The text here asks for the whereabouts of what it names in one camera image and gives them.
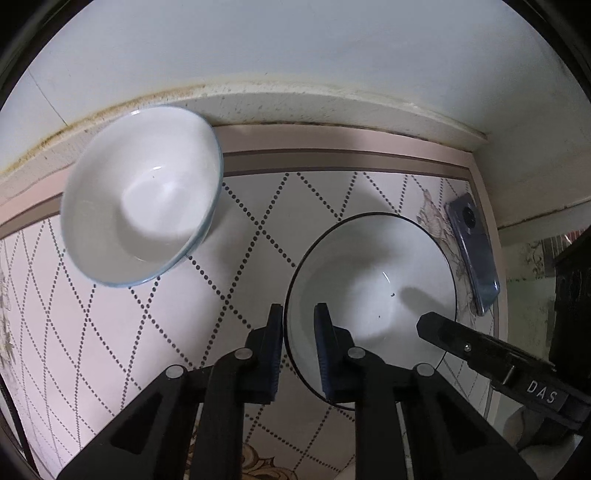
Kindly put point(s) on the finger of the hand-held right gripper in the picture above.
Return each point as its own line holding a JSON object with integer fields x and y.
{"x": 457, "y": 339}

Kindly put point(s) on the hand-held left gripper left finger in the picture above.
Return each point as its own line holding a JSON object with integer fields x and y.
{"x": 275, "y": 355}

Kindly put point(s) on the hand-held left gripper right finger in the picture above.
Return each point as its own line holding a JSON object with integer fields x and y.
{"x": 322, "y": 355}

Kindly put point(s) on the white bowl black rim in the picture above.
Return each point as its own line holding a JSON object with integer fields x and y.
{"x": 374, "y": 277}

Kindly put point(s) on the blue smartphone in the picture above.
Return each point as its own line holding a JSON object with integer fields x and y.
{"x": 475, "y": 258}

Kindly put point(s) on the diamond pattern floral table mat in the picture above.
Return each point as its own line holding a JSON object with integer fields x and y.
{"x": 138, "y": 346}

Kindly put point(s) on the white bowl blue rim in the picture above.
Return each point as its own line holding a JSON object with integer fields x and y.
{"x": 147, "y": 194}

